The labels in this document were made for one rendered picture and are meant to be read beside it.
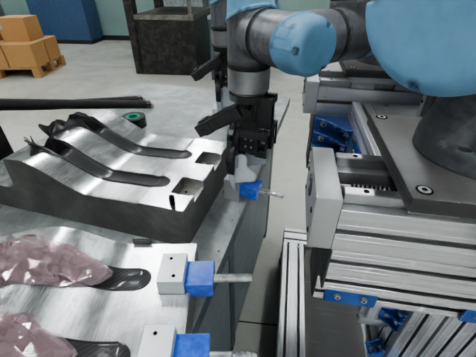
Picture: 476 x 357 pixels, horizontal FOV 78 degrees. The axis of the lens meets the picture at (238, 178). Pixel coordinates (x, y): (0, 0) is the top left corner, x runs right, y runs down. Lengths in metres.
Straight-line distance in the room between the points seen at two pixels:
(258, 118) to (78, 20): 7.15
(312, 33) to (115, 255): 0.42
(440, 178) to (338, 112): 0.52
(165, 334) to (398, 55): 0.36
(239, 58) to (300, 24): 0.14
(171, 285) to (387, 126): 0.38
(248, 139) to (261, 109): 0.07
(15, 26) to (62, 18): 2.37
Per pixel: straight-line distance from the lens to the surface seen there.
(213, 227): 0.60
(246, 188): 0.63
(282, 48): 0.41
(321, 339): 1.16
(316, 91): 0.83
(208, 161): 0.68
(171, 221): 0.54
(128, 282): 0.48
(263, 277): 1.52
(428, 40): 0.25
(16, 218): 0.77
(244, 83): 0.51
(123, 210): 0.58
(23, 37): 5.52
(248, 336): 1.37
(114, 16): 7.83
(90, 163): 0.69
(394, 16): 0.26
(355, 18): 0.50
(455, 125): 0.40
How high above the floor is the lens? 1.22
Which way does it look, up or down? 35 degrees down
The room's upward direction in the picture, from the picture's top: straight up
